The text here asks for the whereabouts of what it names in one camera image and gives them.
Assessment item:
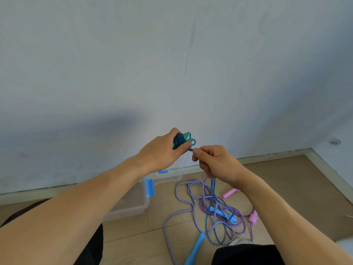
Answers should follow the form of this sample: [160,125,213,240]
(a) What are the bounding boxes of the teal jump rope green handles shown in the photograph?
[172,131,230,245]

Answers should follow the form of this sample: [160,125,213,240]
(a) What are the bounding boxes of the person's grey shoe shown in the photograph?
[228,237,253,246]

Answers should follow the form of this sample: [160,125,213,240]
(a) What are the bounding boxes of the person's right forearm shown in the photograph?
[234,166,353,265]

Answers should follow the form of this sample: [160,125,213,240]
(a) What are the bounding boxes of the person's black trousers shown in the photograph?
[0,199,285,265]

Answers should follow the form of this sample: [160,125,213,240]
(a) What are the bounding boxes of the person's left hand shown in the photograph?
[137,128,192,177]

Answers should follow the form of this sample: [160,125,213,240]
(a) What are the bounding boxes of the purple jump rope pink handles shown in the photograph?
[200,176,259,244]

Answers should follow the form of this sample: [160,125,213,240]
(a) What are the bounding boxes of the white object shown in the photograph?
[335,236,353,257]

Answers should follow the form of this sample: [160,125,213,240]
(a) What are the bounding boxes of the white baseboard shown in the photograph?
[0,148,353,206]

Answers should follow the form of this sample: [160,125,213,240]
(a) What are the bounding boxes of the person's left forearm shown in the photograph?
[0,155,151,265]

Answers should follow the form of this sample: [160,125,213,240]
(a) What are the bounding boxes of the striped jump rope blue handles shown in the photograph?
[163,179,238,265]

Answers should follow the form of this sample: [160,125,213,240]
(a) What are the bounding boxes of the clear storage box blue latches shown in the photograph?
[103,167,184,222]

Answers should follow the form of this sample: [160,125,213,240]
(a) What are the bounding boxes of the person's right hand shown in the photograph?
[192,145,250,188]

